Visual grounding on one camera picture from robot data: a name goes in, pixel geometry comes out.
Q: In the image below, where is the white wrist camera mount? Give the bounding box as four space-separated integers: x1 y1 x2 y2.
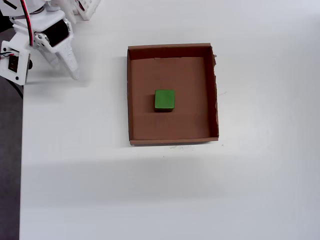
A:
0 39 34 86

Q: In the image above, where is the red black white servo cable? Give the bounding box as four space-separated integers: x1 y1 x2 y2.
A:
19 0 35 48

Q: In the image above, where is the green cube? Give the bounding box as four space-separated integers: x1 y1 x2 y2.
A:
153 89 177 113

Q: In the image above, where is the brown cardboard box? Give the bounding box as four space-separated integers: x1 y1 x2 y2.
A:
126 42 220 147

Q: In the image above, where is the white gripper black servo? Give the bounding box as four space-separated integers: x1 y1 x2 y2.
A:
9 9 82 81

